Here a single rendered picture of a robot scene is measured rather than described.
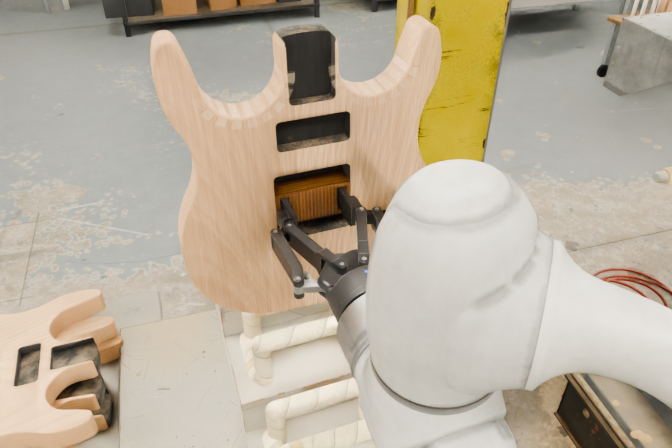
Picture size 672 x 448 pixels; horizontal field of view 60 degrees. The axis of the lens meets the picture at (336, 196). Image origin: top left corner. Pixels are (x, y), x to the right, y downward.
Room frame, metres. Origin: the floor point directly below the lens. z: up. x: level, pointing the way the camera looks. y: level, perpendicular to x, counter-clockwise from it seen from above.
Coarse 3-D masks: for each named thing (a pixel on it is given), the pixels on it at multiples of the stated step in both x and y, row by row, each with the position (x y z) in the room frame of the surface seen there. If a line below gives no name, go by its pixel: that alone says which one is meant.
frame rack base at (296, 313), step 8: (216, 304) 0.83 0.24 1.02; (320, 304) 0.82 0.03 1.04; (328, 304) 0.82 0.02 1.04; (224, 312) 0.76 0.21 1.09; (232, 312) 0.76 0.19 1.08; (240, 312) 0.77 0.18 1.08; (280, 312) 0.79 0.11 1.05; (288, 312) 0.80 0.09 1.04; (296, 312) 0.80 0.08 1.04; (304, 312) 0.81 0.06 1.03; (312, 312) 0.81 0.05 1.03; (224, 320) 0.75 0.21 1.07; (232, 320) 0.76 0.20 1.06; (240, 320) 0.76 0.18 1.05; (264, 320) 0.78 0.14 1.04; (272, 320) 0.78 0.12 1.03; (280, 320) 0.79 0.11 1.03; (288, 320) 0.79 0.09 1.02; (224, 328) 0.75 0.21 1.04; (232, 328) 0.76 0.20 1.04; (240, 328) 0.76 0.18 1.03; (224, 336) 0.75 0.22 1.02; (224, 344) 0.79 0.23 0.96
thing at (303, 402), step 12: (336, 384) 0.62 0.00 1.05; (348, 384) 0.62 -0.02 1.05; (300, 396) 0.60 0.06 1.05; (312, 396) 0.60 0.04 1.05; (324, 396) 0.60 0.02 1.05; (336, 396) 0.60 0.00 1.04; (348, 396) 0.61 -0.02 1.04; (276, 408) 0.58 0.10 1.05; (288, 408) 0.58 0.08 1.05; (300, 408) 0.58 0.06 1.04; (312, 408) 0.59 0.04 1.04
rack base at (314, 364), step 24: (336, 336) 0.75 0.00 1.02; (240, 360) 0.70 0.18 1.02; (288, 360) 0.70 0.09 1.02; (312, 360) 0.70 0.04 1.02; (336, 360) 0.70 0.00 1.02; (240, 384) 0.64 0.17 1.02; (288, 384) 0.64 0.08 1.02; (312, 384) 0.64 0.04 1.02; (240, 408) 0.62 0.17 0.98; (264, 408) 0.61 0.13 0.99
